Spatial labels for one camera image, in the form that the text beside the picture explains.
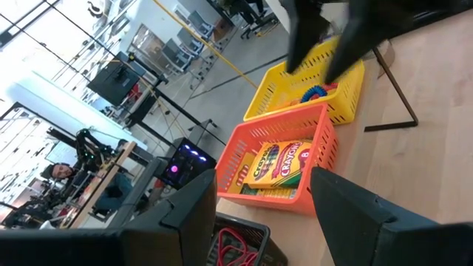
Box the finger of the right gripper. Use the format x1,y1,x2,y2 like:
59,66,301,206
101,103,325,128
324,0,411,85
282,0,330,74

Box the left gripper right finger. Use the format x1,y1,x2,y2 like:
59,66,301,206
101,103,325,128
310,166,393,266

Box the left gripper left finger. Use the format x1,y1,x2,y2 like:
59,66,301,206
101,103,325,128
121,168,218,266

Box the blue coil wrist keyring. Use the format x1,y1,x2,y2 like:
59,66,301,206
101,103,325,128
299,84,329,104

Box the grey office chair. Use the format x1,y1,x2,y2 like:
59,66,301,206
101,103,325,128
187,10,215,38
161,38,193,77
176,27,206,56

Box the black computer tower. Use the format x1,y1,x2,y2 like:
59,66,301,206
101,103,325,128
161,137,218,190

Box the wooden shelf riser black legs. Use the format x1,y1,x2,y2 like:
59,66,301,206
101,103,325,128
216,46,420,266

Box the orange plastic basket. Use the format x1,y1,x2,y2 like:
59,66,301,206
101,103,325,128
215,102,339,217

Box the yellow plastic basket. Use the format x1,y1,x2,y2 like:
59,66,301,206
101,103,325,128
242,35,366,126

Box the black plastic basket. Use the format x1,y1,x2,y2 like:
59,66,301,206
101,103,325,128
205,212,289,266

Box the wooden background table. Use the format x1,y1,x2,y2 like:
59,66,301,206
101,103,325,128
68,140,137,230

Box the person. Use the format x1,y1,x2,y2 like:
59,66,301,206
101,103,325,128
38,161,134,214

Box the black monitor on stand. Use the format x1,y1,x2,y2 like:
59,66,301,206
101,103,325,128
86,51,142,108

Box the yellow hanging cable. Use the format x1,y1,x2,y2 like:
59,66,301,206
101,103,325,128
151,0,259,89

